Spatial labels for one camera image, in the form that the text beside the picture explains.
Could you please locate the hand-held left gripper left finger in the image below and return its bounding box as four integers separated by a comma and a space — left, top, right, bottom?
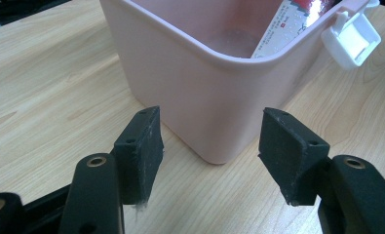
110, 105, 166, 207

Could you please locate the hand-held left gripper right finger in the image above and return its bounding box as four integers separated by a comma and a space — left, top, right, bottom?
257, 106, 331, 208

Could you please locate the pink storage box with lid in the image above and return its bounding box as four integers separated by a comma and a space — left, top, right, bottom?
98, 0, 383, 166

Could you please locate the red and white packet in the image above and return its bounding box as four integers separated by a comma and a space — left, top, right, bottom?
250, 0, 344, 59

